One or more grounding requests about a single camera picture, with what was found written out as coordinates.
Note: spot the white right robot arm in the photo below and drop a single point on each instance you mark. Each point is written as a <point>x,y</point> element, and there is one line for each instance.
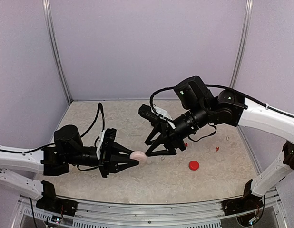
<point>230,107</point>

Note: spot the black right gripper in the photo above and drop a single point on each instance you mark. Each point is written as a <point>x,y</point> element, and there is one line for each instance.
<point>168,133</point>

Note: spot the right aluminium frame post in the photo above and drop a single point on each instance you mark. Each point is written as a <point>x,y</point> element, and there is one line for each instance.
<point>242,43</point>

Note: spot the left aluminium frame post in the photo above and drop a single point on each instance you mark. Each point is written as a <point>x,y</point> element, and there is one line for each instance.
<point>55,50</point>

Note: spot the red round object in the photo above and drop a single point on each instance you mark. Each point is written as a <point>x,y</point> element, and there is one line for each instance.
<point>194,165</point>

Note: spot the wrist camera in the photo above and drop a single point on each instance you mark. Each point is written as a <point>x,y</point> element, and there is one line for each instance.
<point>104,137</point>
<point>155,115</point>

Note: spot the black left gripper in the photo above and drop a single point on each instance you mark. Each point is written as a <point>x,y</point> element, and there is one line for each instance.
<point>111,157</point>

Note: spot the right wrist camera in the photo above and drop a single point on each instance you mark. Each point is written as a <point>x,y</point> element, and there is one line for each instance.
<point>155,115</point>

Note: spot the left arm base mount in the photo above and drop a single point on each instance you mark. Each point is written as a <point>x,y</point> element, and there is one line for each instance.
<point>58,205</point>

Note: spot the aluminium frame post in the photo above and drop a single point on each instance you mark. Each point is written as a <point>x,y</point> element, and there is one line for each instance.
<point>242,43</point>
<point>55,50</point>

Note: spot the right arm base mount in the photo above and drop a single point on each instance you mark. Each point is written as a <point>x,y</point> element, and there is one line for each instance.
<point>241,204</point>

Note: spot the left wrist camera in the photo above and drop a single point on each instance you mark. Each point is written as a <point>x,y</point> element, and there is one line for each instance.
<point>104,137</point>

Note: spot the front aluminium rail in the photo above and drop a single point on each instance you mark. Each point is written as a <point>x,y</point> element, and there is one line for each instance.
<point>101,214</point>

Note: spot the pink round lid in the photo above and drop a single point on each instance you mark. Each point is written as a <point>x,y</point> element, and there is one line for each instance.
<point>138,156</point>

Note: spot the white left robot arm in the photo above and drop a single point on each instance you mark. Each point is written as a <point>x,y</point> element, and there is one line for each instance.
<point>47,160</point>

